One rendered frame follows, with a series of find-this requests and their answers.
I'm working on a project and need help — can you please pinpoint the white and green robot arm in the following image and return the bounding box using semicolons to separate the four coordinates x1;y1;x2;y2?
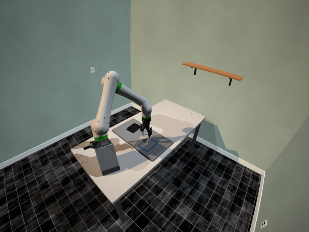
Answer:
83;71;152;150

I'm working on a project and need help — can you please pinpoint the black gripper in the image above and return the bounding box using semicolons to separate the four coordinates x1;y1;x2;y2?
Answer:
140;122;152;140

